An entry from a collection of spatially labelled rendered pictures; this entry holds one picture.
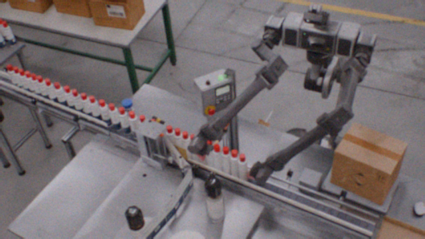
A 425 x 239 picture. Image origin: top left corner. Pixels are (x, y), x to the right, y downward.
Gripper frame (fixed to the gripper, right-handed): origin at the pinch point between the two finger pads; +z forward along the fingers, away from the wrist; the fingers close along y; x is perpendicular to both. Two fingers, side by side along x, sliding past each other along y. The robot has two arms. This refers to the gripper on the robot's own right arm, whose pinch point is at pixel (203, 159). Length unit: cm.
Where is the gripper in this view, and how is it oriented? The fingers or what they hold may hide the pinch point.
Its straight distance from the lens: 258.8
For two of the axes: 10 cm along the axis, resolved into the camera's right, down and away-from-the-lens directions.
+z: 0.6, 7.1, 7.0
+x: 4.7, -6.4, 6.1
